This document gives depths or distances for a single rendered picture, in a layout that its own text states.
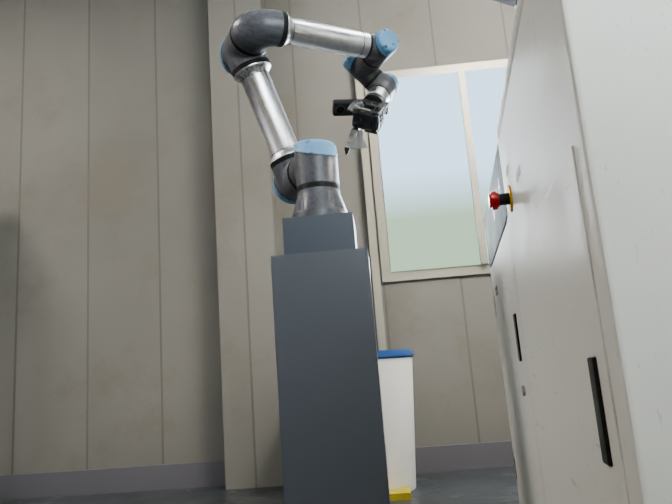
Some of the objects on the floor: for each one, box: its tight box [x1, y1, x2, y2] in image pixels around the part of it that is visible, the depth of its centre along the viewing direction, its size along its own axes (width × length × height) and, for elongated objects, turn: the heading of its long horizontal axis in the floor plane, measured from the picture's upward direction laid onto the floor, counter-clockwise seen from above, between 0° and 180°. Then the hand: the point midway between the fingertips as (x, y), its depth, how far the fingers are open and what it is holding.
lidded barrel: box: [377, 349, 416, 491], centre depth 274 cm, size 48×50×59 cm
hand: (345, 132), depth 178 cm, fingers open, 14 cm apart
